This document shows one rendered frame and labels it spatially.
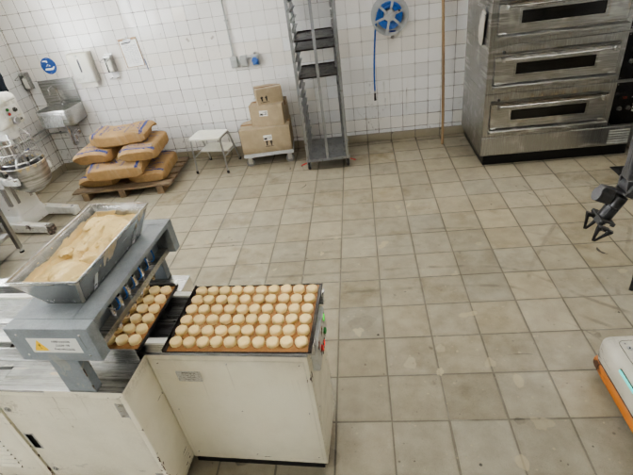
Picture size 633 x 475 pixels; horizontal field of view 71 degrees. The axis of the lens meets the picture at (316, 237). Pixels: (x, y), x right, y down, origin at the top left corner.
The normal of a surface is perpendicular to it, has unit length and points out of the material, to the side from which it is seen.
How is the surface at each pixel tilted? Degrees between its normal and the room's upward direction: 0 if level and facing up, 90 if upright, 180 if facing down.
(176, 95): 90
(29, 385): 0
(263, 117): 91
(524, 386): 0
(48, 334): 90
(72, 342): 90
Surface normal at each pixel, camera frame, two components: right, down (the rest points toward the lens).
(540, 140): -0.09, 0.56
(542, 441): -0.12, -0.83
